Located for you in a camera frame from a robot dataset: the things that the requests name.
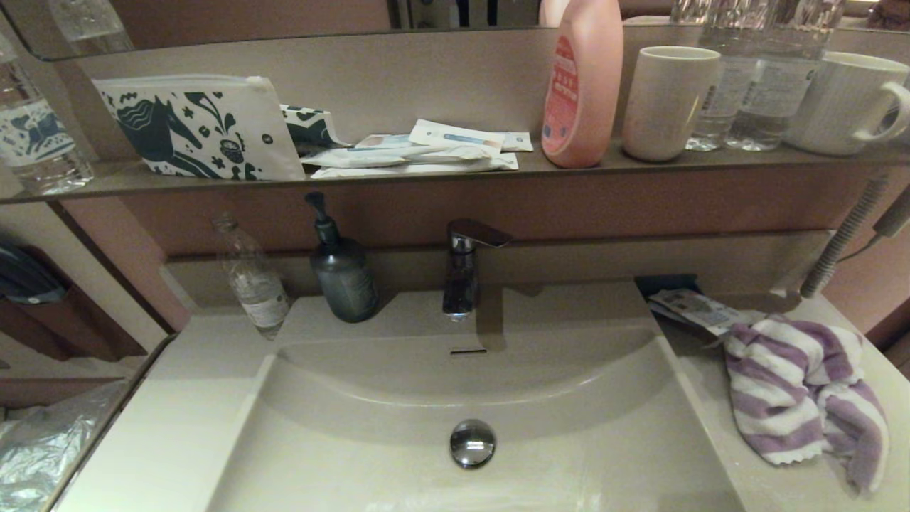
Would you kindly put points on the chrome sink faucet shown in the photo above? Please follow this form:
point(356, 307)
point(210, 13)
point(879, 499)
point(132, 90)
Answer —
point(461, 284)

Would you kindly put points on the purple white striped towel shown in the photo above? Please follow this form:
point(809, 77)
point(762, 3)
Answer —
point(782, 384)

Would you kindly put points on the white ceramic sink basin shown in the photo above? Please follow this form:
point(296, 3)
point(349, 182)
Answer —
point(569, 419)

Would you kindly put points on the long flat white packet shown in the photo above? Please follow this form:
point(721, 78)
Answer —
point(426, 169)

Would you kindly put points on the dark pump soap dispenser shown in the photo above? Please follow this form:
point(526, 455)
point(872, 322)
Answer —
point(345, 284)

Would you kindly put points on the white packet blue print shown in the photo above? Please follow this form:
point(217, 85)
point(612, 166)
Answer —
point(455, 135)

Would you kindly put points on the white toothbrush packet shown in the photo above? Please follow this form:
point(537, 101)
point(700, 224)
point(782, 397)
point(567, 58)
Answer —
point(384, 156)

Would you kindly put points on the small white sachet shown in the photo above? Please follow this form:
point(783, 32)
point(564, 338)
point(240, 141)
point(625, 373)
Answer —
point(517, 141)

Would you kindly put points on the pale thin packet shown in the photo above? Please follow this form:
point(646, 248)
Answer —
point(384, 140)

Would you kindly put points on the chrome drain stopper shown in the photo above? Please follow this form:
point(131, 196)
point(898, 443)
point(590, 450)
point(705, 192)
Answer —
point(472, 444)

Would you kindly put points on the small folded printed pouch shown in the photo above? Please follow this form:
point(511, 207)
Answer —
point(309, 129)

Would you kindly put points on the small clear plastic bottle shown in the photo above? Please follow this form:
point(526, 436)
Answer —
point(259, 299)

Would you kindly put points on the pink lotion bottle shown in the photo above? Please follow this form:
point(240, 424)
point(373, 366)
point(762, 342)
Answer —
point(583, 92)

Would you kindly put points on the black flat tray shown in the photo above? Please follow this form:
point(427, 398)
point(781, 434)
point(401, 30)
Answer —
point(661, 283)

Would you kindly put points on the printed paper packet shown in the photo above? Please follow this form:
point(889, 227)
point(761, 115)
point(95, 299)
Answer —
point(697, 309)

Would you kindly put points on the white pouch horse print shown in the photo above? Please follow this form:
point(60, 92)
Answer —
point(206, 128)

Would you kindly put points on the clear water bottle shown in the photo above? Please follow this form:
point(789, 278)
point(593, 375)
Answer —
point(711, 114)
point(771, 99)

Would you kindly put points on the brown wooden side shelf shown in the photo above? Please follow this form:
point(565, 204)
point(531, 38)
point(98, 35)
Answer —
point(85, 327)

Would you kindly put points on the dark blue rounded object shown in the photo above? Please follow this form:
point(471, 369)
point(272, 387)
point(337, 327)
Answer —
point(25, 277)

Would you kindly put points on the water bottle blue label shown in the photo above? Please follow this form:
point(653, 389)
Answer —
point(35, 135)

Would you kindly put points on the crumpled clear plastic bag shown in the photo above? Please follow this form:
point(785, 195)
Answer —
point(43, 448)

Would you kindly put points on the brown wall shelf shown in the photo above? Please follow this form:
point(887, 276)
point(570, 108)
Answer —
point(569, 172)

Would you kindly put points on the wall mirror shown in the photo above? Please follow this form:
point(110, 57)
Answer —
point(249, 14)

